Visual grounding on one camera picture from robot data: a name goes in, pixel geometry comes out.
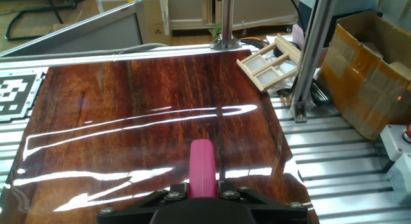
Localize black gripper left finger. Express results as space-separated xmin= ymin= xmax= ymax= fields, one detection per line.
xmin=96 ymin=182 xmax=189 ymax=224

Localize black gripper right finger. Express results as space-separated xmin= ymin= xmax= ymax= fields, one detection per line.
xmin=217 ymin=181 xmax=308 ymax=224

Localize pink plastic watering can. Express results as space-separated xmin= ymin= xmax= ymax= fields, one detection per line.
xmin=188 ymin=139 xmax=218 ymax=199

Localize glossy wood grain board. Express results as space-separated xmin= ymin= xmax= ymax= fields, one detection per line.
xmin=0 ymin=49 xmax=320 ymax=224

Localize grey box with red button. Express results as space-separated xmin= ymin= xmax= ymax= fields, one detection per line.
xmin=380 ymin=123 xmax=411 ymax=162

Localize crumpled white plastic bag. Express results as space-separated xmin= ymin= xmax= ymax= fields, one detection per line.
xmin=265 ymin=50 xmax=301 ymax=93

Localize brown cardboard box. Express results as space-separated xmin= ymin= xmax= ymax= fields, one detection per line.
xmin=316 ymin=10 xmax=411 ymax=141

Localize black white fiducial marker board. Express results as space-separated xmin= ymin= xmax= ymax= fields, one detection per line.
xmin=0 ymin=68 xmax=46 ymax=122

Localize small pink block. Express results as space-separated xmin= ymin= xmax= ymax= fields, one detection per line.
xmin=291 ymin=23 xmax=305 ymax=50

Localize grey aluminium framed panel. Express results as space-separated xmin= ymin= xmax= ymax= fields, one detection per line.
xmin=0 ymin=0 xmax=145 ymax=58

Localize flat brown cardboard sheet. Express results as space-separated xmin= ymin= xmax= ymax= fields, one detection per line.
xmin=141 ymin=0 xmax=166 ymax=45

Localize grey metal cabinet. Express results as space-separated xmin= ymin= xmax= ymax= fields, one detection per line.
xmin=214 ymin=0 xmax=299 ymax=31
xmin=166 ymin=0 xmax=216 ymax=31

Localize pale blue white box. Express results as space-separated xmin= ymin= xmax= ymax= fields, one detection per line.
xmin=295 ymin=0 xmax=383 ymax=16

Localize white rounded housing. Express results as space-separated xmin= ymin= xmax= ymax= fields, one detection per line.
xmin=378 ymin=0 xmax=411 ymax=24

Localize miniature wooden window frame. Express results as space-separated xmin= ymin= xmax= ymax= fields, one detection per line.
xmin=236 ymin=33 xmax=302 ymax=93

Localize orange black cable bundle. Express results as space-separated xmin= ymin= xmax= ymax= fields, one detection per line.
xmin=239 ymin=37 xmax=270 ymax=51

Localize vertical aluminium post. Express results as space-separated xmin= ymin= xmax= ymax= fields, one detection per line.
xmin=210 ymin=0 xmax=242 ymax=51

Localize white rectangular frame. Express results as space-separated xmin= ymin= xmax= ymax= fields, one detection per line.
xmin=95 ymin=0 xmax=171 ymax=36

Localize thin black hanging cable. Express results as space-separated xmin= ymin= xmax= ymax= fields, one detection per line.
xmin=286 ymin=0 xmax=306 ymax=29

